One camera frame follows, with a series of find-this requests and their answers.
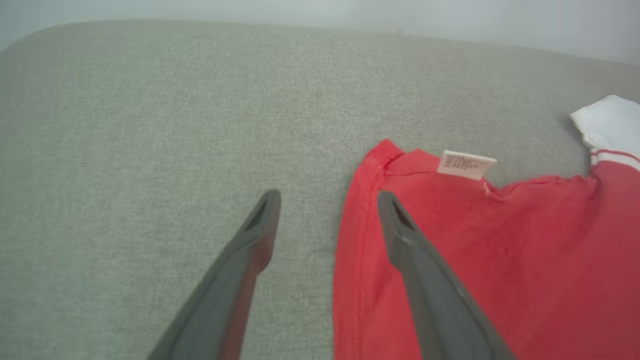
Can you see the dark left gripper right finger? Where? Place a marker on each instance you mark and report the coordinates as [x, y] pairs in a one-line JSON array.
[[440, 310]]

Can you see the red white basketball jersey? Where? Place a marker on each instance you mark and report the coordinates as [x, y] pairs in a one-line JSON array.
[[525, 260]]

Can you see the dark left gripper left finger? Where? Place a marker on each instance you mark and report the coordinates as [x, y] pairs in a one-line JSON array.
[[225, 300]]

